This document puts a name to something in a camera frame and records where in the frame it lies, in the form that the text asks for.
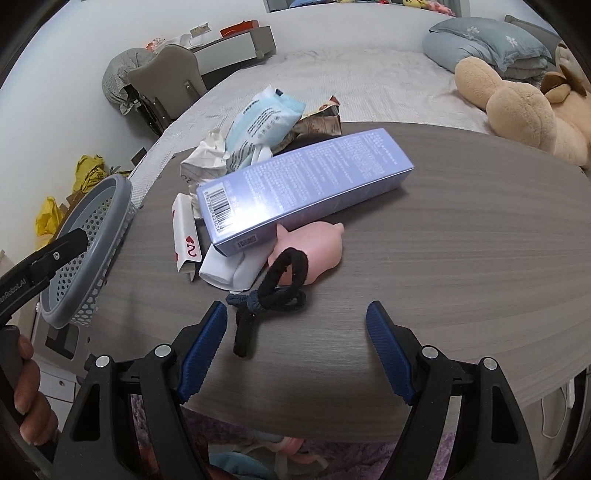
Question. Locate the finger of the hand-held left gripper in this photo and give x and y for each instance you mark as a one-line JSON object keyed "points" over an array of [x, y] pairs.
{"points": [[60, 253]]}

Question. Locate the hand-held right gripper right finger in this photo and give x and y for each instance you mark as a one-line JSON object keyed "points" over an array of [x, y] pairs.
{"points": [[390, 350]]}

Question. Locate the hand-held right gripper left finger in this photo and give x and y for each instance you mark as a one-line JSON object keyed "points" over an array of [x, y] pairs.
{"points": [[205, 350]]}

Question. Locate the grey mesh basket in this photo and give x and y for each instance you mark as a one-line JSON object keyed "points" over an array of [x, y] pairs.
{"points": [[106, 217]]}

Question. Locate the white cloth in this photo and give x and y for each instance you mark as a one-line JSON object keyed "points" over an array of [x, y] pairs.
{"points": [[231, 272]]}

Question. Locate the hearts playing card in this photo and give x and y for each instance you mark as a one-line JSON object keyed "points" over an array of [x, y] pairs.
{"points": [[189, 249]]}

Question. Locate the pink rubber toy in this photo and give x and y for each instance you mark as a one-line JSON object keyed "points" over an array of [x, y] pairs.
{"points": [[318, 249]]}

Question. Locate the white paper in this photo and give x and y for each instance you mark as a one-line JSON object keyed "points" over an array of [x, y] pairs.
{"points": [[203, 161]]}

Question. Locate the purple cardboard box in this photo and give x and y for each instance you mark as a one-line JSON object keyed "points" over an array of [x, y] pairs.
{"points": [[314, 175]]}

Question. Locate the blue wet wipe packet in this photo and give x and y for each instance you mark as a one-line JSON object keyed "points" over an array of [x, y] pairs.
{"points": [[263, 120]]}

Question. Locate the person's left hand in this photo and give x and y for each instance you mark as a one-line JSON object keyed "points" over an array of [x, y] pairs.
{"points": [[34, 397]]}

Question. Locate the yellow bag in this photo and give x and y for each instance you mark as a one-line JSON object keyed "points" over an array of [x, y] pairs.
{"points": [[48, 217], [90, 170]]}

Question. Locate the purple fuzzy rug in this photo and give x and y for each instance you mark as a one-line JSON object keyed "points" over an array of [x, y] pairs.
{"points": [[147, 415]]}

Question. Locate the white drawer unit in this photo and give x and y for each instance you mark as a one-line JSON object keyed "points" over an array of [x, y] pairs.
{"points": [[51, 374]]}

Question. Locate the blue plastic item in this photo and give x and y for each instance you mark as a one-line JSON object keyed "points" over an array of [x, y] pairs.
{"points": [[235, 466]]}

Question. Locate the pink plastic item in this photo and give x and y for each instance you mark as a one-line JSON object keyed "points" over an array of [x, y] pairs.
{"points": [[295, 452]]}

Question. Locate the grey cloth bundle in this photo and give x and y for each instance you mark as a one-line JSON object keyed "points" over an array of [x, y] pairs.
{"points": [[115, 74]]}

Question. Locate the grey chair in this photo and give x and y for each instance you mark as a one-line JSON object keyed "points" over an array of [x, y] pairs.
{"points": [[166, 69]]}

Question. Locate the colourful packet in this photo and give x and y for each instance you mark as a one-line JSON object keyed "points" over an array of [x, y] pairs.
{"points": [[156, 45]]}

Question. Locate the brown snack wrapper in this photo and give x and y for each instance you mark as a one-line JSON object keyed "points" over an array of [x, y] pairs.
{"points": [[323, 122]]}

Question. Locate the small white box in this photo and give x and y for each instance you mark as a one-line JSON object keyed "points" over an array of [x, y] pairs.
{"points": [[199, 29]]}

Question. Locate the grey and white desk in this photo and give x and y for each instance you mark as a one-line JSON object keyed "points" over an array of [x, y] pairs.
{"points": [[231, 50]]}

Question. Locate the bed with white cover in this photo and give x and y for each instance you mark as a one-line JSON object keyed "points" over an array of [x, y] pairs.
{"points": [[369, 83]]}

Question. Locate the beige teddy bear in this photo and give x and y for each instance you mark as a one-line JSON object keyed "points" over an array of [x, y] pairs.
{"points": [[517, 110]]}

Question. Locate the red box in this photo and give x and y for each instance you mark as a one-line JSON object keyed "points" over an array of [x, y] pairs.
{"points": [[238, 27]]}

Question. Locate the blue grey pillows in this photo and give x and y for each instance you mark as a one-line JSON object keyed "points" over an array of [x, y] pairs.
{"points": [[448, 57]]}

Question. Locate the blue-grey pillow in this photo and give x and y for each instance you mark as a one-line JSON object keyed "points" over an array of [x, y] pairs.
{"points": [[485, 34]]}

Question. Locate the blue cushion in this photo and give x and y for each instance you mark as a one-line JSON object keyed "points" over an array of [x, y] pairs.
{"points": [[300, 2]]}

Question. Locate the yellow plush toy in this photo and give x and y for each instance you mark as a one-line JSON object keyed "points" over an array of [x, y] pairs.
{"points": [[415, 3]]}

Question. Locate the grey headboard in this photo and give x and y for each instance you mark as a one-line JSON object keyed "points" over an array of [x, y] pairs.
{"points": [[526, 23]]}

